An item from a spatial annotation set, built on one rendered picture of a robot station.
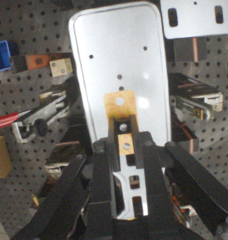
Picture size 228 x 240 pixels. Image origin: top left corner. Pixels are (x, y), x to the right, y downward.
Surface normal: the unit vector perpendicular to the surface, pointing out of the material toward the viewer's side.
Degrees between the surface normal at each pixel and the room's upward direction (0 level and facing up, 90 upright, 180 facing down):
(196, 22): 0
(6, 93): 0
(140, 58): 0
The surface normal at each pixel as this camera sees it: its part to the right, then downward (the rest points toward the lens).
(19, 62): 0.99, -0.14
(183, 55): -0.03, 0.35
